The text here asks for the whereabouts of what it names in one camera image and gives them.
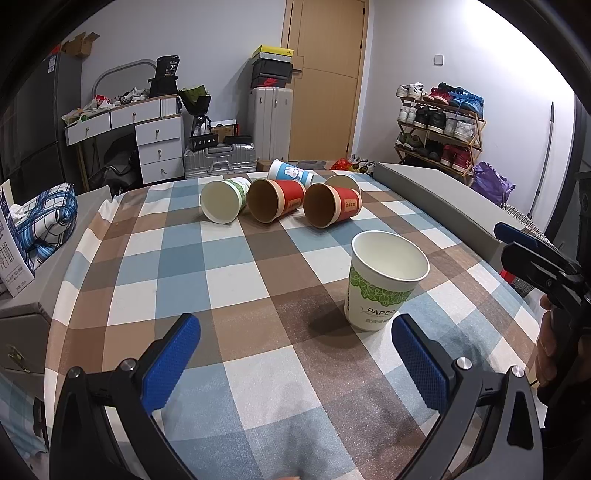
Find mop pole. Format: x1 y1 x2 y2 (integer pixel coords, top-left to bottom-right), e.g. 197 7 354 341
530 102 556 219

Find white cup green leaf print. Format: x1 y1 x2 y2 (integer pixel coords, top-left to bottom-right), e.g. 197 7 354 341
344 231 431 333
200 177 252 225

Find silver suitcase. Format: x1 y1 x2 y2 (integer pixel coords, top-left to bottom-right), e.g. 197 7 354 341
184 143 257 180

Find checked tablecloth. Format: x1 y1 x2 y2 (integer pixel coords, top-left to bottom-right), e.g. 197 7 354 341
39 172 542 480

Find black bag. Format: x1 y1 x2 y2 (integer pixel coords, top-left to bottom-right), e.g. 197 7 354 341
148 55 181 97

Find white drawer dresser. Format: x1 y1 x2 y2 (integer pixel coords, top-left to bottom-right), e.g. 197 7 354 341
65 95 185 186

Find yellow black shoe box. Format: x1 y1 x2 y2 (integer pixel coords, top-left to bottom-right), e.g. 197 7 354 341
252 44 294 62

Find black wrapped bouquet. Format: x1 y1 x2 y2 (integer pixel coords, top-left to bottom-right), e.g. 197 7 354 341
179 85 212 139

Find rows of shoes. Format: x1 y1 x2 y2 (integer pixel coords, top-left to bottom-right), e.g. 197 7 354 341
395 82 485 169

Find blue white rabbit print cup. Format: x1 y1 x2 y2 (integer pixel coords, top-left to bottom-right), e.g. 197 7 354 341
268 159 315 188

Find blue plaid cloth bundle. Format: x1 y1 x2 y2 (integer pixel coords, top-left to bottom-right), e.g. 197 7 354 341
9 182 78 265

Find red paper cup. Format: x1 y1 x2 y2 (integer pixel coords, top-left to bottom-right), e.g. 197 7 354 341
303 184 363 230
246 178 307 224

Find wooden shoe rack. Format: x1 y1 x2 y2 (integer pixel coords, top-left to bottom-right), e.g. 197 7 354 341
394 97 487 186

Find red cup beige inside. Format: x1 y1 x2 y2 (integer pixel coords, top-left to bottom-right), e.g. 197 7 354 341
324 174 360 195

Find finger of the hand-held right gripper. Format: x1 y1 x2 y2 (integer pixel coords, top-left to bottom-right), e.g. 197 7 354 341
494 222 583 275
501 242 572 298

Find grey refrigerator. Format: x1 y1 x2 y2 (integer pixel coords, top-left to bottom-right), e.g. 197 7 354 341
0 46 85 197

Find grey arched mirror frame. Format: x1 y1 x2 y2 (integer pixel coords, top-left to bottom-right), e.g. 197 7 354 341
92 59 158 100

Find purple plastic bag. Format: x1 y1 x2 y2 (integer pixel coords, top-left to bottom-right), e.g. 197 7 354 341
471 161 516 207

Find open cardboard box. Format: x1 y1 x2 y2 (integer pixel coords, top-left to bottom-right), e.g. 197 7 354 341
61 31 100 59

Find red black shoe box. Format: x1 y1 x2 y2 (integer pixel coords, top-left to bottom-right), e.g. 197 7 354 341
250 75 293 90

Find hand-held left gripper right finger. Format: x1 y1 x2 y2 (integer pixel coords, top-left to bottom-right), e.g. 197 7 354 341
392 314 546 480

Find white blue carton box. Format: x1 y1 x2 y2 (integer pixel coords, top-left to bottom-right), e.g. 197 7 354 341
0 179 36 297

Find white suitcase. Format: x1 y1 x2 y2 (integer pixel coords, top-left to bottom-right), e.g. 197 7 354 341
248 86 294 162

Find person's right hand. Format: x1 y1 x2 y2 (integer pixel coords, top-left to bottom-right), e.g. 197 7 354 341
536 294 561 389

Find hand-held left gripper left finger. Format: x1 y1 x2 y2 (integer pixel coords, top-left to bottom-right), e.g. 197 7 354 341
48 313 201 480

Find wooden door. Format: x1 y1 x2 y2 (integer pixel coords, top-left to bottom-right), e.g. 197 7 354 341
287 0 370 163

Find grey storage bench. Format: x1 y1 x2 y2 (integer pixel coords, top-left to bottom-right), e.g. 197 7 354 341
372 161 557 282
0 185 114 374

